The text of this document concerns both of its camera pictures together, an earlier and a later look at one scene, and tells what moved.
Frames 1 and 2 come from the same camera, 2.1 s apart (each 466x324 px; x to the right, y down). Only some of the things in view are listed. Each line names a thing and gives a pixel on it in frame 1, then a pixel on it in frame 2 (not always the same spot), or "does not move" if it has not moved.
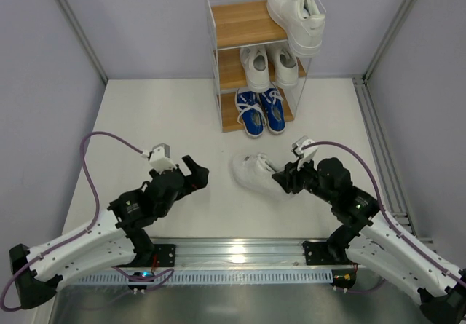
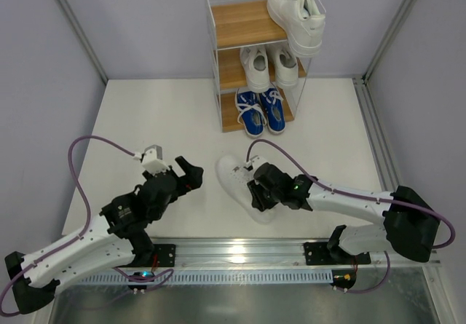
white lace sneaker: [255, 61] does not move
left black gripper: [187, 178] does not move
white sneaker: [297, 14] does not move
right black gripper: [291, 178] to [257, 194]
